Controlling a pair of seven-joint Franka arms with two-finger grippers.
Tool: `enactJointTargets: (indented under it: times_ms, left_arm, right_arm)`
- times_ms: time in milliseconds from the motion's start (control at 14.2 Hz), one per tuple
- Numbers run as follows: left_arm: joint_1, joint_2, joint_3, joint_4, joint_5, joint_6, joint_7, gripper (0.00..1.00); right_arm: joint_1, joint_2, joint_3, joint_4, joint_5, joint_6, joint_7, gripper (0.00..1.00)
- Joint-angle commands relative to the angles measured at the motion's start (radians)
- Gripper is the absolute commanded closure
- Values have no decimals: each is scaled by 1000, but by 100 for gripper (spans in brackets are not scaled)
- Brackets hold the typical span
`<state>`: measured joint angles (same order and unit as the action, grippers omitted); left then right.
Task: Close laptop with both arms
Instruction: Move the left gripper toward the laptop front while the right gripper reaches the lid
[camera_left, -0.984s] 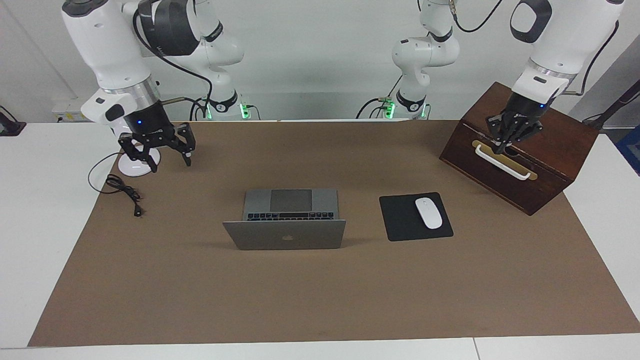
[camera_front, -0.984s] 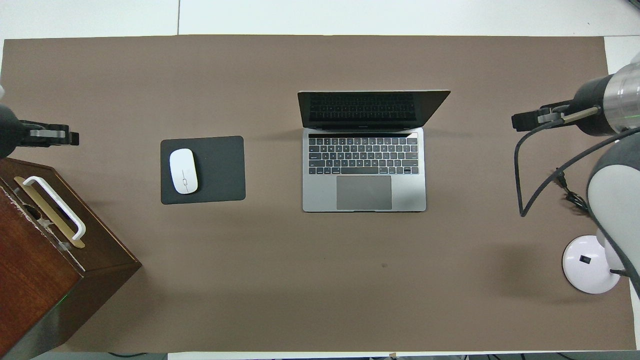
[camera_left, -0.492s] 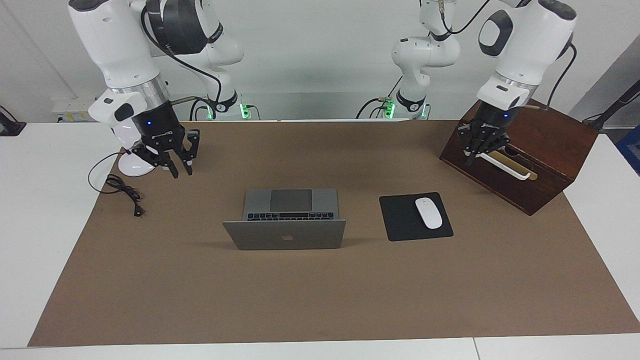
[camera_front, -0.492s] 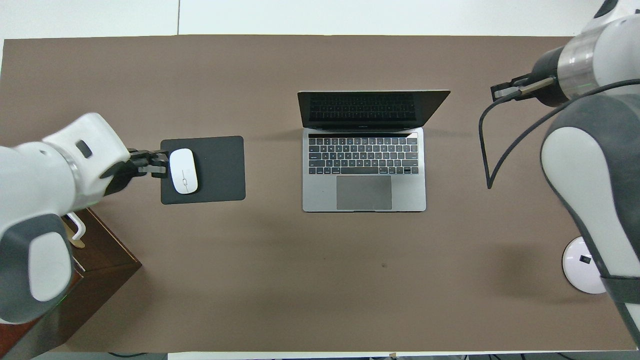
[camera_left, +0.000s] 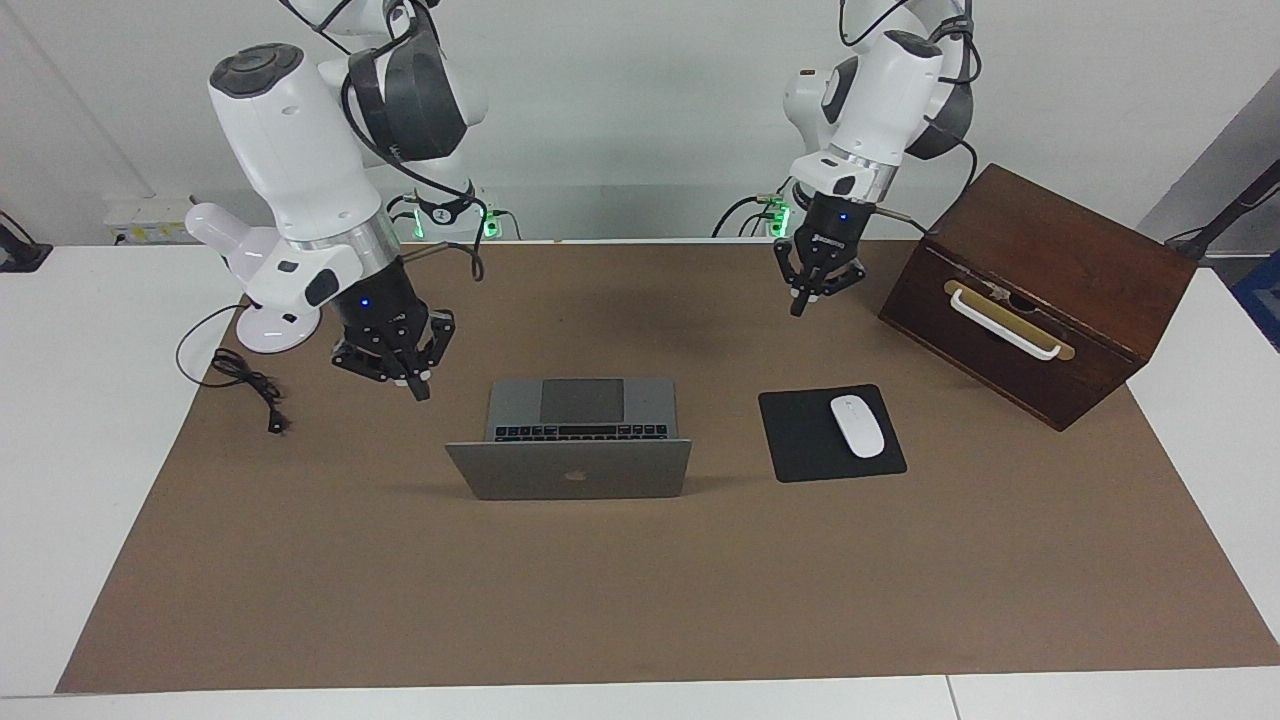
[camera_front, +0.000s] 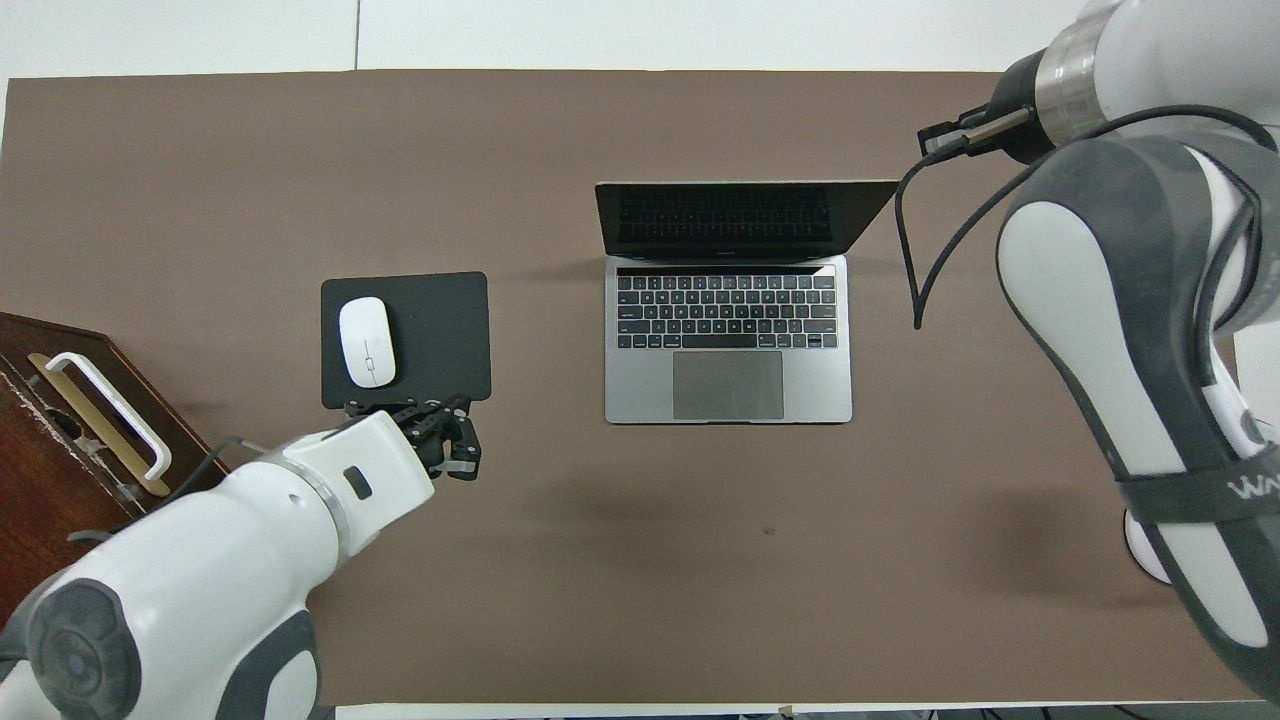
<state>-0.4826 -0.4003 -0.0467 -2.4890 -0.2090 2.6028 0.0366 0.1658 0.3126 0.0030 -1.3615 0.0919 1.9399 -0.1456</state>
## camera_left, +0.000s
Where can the black stand leg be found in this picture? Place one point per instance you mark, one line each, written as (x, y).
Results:
(1235, 210)

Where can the brown table mat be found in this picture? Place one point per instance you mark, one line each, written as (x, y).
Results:
(640, 580)

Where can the blue object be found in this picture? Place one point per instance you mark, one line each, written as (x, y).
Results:
(1262, 300)

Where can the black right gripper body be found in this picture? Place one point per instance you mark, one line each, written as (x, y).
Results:
(385, 310)

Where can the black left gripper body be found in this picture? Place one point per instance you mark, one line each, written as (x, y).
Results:
(830, 228)

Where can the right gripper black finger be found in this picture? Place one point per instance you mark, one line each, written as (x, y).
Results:
(432, 345)
(370, 362)

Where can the dark brown wooden box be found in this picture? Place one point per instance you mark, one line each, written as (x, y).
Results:
(1080, 250)

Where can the white computer mouse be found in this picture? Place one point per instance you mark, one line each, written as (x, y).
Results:
(858, 427)

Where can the grey aluminium laptop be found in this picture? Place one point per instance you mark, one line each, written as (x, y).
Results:
(570, 470)

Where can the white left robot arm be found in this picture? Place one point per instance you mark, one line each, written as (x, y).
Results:
(890, 90)

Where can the white power strip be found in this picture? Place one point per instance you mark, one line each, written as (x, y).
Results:
(150, 228)

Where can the white desk lamp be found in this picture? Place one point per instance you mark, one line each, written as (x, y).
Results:
(275, 330)

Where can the black desk clamp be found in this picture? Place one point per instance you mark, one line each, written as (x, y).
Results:
(20, 250)

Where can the black mouse pad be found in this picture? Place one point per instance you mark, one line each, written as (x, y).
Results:
(800, 440)

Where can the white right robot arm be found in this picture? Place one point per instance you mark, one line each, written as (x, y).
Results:
(290, 150)

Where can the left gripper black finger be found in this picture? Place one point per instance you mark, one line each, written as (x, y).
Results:
(797, 270)
(845, 278)

